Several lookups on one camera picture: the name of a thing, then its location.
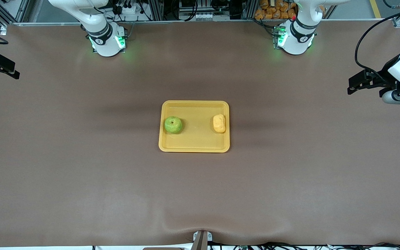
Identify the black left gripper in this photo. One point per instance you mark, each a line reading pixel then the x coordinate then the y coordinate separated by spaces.
pixel 387 72

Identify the yellow potato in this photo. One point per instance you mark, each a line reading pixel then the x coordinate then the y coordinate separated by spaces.
pixel 219 124

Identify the green apple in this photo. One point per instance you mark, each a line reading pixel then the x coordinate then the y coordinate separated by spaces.
pixel 173 125

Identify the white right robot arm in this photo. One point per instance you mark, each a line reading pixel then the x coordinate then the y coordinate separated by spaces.
pixel 104 43

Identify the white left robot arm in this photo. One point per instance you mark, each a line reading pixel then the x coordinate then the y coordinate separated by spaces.
pixel 299 41

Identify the yellow plastic tray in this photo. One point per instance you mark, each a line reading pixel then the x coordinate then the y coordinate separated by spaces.
pixel 198 139

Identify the orange packets pile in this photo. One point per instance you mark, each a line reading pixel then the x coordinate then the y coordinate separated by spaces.
pixel 273 12

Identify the brown table cover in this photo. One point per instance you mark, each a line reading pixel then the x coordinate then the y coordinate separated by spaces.
pixel 82 191

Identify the white power strip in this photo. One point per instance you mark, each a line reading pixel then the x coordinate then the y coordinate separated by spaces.
pixel 130 9

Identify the white terminal block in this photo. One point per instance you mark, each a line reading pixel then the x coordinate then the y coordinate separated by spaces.
pixel 205 16

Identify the aluminium frame post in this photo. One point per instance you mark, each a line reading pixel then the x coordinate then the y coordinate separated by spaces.
pixel 248 9
pixel 157 10

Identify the aluminium table edge rail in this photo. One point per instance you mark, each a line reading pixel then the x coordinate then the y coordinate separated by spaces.
pixel 186 22

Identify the silver camera post bracket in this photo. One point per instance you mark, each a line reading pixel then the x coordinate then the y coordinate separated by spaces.
pixel 201 241

